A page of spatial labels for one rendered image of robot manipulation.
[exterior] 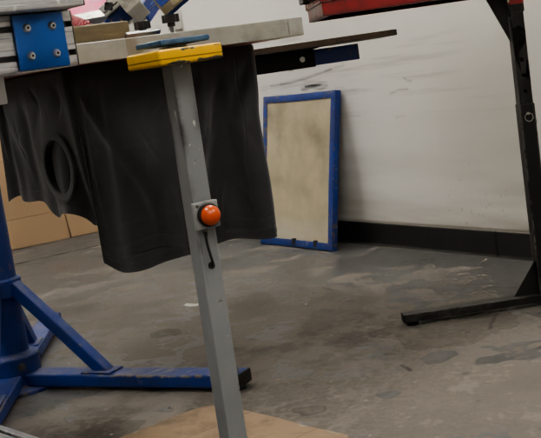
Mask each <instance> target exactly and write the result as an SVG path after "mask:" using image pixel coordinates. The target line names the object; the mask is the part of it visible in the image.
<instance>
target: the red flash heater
mask: <svg viewBox="0 0 541 438"><path fill-rule="evenodd" d="M460 1H466V0H315V1H311V2H309V5H307V4H305V6H306V11H307V12H308V18H309V23H316V22H321V21H327V20H334V19H340V18H346V17H357V16H364V15H370V14H376V13H382V12H388V11H395V10H405V9H411V8H418V7H424V6H430V5H436V4H442V3H454V2H460Z"/></svg>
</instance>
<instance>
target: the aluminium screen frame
mask: <svg viewBox="0 0 541 438"><path fill-rule="evenodd" d="M206 34H208V35H209V39H208V40H205V41H200V42H196V43H187V46H193V45H199V44H206V43H221V46H226V45H232V44H239V43H251V42H259V41H264V42H267V41H265V40H269V41H273V40H277V39H278V38H279V39H282V38H288V37H296V36H302V35H304V30H303V24H302V17H295V18H288V19H280V20H273V21H266V22H258V23H244V24H236V25H229V26H222V27H215V28H207V29H200V30H186V31H179V32H172V33H165V34H157V35H150V36H136V37H129V38H122V39H115V40H107V41H100V42H93V43H79V44H77V45H76V47H77V53H78V58H79V65H81V64H87V63H100V62H107V61H114V60H120V59H127V56H132V55H136V54H141V53H146V52H150V51H155V50H159V49H160V48H155V49H148V50H136V48H135V46H136V45H138V44H143V43H150V42H154V41H159V40H164V39H171V38H178V37H191V36H199V35H206ZM272 39H273V40H272ZM259 43H262V42H259Z"/></svg>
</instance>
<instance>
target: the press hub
mask: <svg viewBox="0 0 541 438"><path fill-rule="evenodd" d="M19 280H20V281H21V276H20V275H16V271H15V265H14V261H13V255H12V251H11V246H10V237H9V231H8V227H7V222H6V217H5V212H4V207H3V198H2V192H1V187H0V293H1V298H2V309H1V350H0V379H8V378H12V377H17V376H21V377H22V381H23V388H22V390H21V392H20V393H19V395H18V397H17V398H21V397H25V396H28V395H33V394H36V393H39V392H42V391H44V390H46V389H49V388H52V387H40V386H27V384H26V379H25V375H26V374H28V373H31V372H33V371H35V370H37V369H39V368H41V367H42V364H41V360H40V358H41V357H42V356H41V353H40V352H39V350H38V348H36V347H34V346H29V343H28V337H27V333H26V328H25V323H24V318H23V309H22V304H20V303H19V302H18V301H17V300H16V299H15V298H14V297H13V294H12V290H11V286H10V285H11V284H12V283H13V282H16V281H19Z"/></svg>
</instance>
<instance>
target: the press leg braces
mask: <svg viewBox="0 0 541 438"><path fill-rule="evenodd" d="M10 286H11V290H12V294H13V297H14V298H15V299H16V300H17V301H18V302H19V303H20V304H22V305H23V306H24V307H25V308H26V309H27V310H28V311H29V312H30V313H31V314H32V315H33V316H34V317H35V318H36V319H37V320H38V321H40V322H41V323H42V324H43V325H44V326H45V327H46V328H47V329H49V330H50V331H51V332H52V333H53V334H54V335H55V336H56V337H57V338H58V339H59V340H61V341H62V342H63V343H64V344H65V345H66V346H67V347H68V348H69V349H70V350H71V351H72V352H74V353H75V354H76V355H77V356H78V357H79V358H80V359H81V360H82V361H83V362H84V363H85V364H86V365H87V366H89V368H88V369H86V370H84V371H83V372H81V375H110V374H112V373H114V372H116V371H117V370H118V369H120V368H123V366H113V365H112V364H111V363H110V362H109V361H108V360H107V359H105V358H104V357H103V356H102V355H101V354H100V353H99V352H98V351H97V350H96V349H95V348H94V347H93V346H91V345H90V344H89V343H88V342H87V341H86V340H85V339H84V338H83V337H82V336H81V335H79V334H78V333H77V332H76V331H75V330H74V329H73V328H72V327H71V326H70V325H69V324H68V323H67V322H66V321H64V319H63V318H62V317H61V316H59V315H58V314H57V313H56V312H55V311H54V310H53V309H52V308H51V307H49V306H48V305H47V304H46V303H45V302H44V301H43V300H42V299H40V298H39V297H38V296H37V295H36V294H35V293H34V292H32V291H31V290H30V289H29V288H28V287H27V286H26V285H24V284H23V283H22V282H21V281H20V280H19V281H16V282H13V283H12V284H11V285H10ZM1 309H2V298H1V293H0V350H1ZM23 318H24V323H25V328H26V333H27V337H28V343H29V346H34V347H35V346H38V345H39V343H40V342H41V340H42V339H43V338H42V337H37V338H36V335H35V333H34V331H33V328H32V327H31V325H30V322H29V320H28V318H27V316H26V314H25V313H24V311H23ZM6 397H7V395H0V407H1V406H2V404H3V402H4V400H5V398H6Z"/></svg>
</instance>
